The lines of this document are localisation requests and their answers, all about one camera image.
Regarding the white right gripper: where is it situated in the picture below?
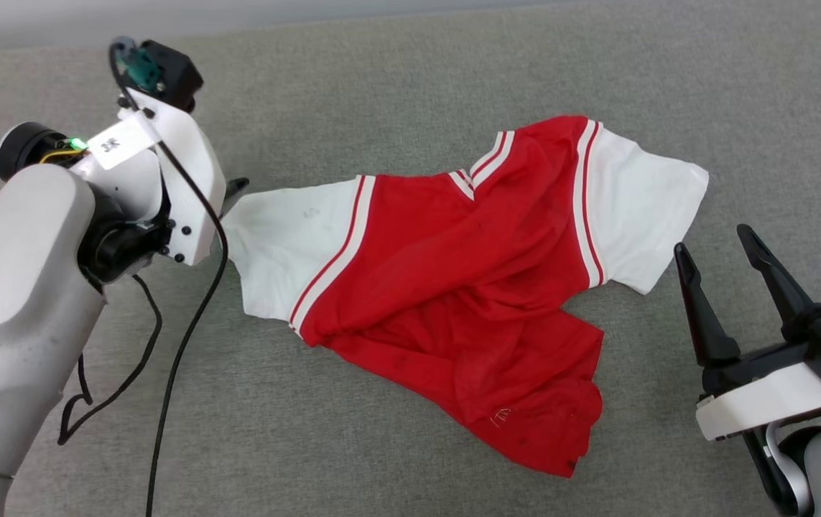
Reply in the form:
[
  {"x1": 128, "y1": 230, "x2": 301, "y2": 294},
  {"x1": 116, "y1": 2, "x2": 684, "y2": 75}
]
[{"x1": 674, "y1": 224, "x2": 821, "y2": 442}]

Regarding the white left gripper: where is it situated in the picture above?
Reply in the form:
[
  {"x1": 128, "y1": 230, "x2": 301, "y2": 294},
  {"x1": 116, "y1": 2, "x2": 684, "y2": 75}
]
[{"x1": 126, "y1": 88, "x2": 249, "y2": 265}]

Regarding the red and white garment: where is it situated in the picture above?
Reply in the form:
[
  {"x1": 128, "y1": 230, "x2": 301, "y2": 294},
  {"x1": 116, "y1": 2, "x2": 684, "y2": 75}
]
[{"x1": 223, "y1": 115, "x2": 710, "y2": 478}]

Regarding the white paper cable label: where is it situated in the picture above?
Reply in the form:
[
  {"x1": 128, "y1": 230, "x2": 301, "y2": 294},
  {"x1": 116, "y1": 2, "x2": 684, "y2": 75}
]
[{"x1": 87, "y1": 115, "x2": 159, "y2": 171}]

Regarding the teal cable connector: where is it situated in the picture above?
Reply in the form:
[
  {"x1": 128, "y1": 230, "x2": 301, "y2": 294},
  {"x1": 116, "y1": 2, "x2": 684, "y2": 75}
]
[{"x1": 123, "y1": 45, "x2": 164, "y2": 93}]

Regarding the thin black cable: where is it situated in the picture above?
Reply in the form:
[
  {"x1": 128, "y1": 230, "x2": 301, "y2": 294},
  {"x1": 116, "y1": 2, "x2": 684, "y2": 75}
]
[
  {"x1": 58, "y1": 275, "x2": 164, "y2": 446},
  {"x1": 108, "y1": 39, "x2": 230, "y2": 517}
]

